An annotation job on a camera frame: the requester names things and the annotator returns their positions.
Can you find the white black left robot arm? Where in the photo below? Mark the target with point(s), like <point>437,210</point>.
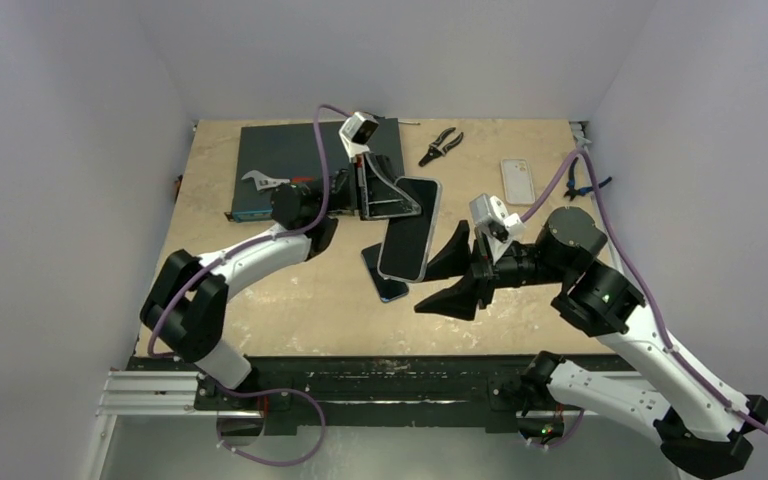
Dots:
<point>186,306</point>

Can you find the black grey wire stripper pliers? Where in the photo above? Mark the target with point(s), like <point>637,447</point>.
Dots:
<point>447,140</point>

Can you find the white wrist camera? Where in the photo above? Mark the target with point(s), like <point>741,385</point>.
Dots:
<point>491,218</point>
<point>355,133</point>

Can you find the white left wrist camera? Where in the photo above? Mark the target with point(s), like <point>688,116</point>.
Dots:
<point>355,133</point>

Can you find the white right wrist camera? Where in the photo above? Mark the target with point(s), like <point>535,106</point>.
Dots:
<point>491,218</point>

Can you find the red handled adjustable wrench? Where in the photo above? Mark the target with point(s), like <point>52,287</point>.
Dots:
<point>263,182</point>

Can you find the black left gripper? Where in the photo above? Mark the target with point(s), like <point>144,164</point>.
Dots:
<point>379,194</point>

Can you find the phone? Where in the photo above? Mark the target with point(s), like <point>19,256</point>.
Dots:
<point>405,249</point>
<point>517,182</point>

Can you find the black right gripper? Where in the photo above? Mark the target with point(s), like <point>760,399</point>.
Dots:
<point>481,271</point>

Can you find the blue smartphone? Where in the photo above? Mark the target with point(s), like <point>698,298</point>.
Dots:
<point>387,290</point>

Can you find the blue handled cutting pliers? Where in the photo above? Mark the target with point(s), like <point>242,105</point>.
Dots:
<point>572,190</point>

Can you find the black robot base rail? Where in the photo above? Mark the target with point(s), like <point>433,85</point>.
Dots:
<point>463,391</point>

